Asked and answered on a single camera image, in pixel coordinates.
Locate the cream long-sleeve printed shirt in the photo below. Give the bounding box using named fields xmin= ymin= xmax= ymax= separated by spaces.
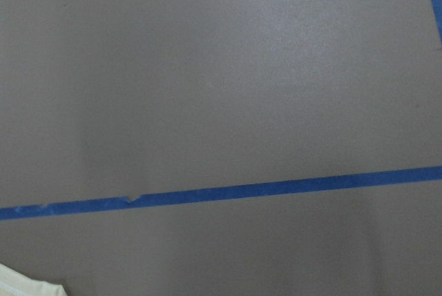
xmin=1 ymin=264 xmax=67 ymax=296

